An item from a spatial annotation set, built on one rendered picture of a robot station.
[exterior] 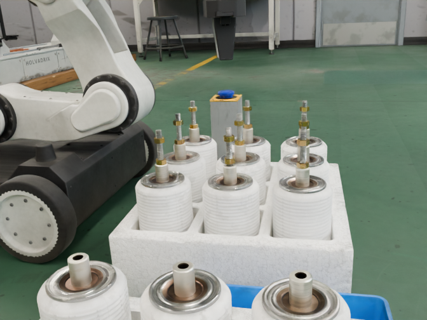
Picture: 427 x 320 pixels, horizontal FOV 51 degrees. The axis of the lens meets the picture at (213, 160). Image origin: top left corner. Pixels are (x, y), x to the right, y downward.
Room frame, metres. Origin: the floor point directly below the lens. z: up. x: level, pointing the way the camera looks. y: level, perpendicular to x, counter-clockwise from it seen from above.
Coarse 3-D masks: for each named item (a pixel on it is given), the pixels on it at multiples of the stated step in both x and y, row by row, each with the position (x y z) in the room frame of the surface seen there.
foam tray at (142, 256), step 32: (128, 224) 0.71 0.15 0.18; (192, 224) 0.69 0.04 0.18; (128, 256) 0.66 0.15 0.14; (160, 256) 0.65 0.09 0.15; (192, 256) 0.64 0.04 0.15; (224, 256) 0.63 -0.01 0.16; (256, 256) 0.62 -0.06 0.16; (288, 256) 0.61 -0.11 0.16; (320, 256) 0.60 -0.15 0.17; (352, 256) 0.59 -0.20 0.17; (128, 288) 0.66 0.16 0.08
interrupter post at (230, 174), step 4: (224, 164) 0.71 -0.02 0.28; (224, 168) 0.70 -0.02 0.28; (228, 168) 0.69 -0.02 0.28; (232, 168) 0.69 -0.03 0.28; (224, 172) 0.70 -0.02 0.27; (228, 172) 0.69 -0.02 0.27; (232, 172) 0.69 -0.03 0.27; (236, 172) 0.70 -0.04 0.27; (224, 176) 0.70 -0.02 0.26; (228, 176) 0.69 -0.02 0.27; (232, 176) 0.69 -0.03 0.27; (236, 176) 0.70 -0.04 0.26; (224, 180) 0.70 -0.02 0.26; (228, 180) 0.69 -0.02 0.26; (232, 180) 0.69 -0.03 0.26; (236, 180) 0.70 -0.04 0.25; (228, 184) 0.69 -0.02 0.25; (232, 184) 0.69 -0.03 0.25
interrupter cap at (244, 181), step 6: (222, 174) 0.73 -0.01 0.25; (240, 174) 0.73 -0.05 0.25; (210, 180) 0.71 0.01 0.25; (216, 180) 0.71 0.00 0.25; (222, 180) 0.71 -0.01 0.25; (240, 180) 0.71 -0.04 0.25; (246, 180) 0.70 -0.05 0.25; (252, 180) 0.69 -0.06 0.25; (210, 186) 0.68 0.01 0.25; (216, 186) 0.68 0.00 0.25; (222, 186) 0.68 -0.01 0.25; (228, 186) 0.68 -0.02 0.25; (234, 186) 0.67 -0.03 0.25; (240, 186) 0.68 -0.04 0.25; (246, 186) 0.67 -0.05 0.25
